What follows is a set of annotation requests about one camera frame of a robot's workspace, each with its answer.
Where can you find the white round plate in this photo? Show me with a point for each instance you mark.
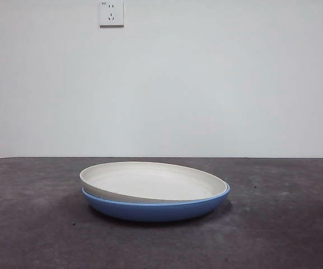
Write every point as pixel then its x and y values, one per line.
pixel 155 182

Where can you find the blue round plate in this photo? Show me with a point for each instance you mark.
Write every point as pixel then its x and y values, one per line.
pixel 155 213

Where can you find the white wall socket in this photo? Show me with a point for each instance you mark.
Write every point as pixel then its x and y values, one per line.
pixel 111 16

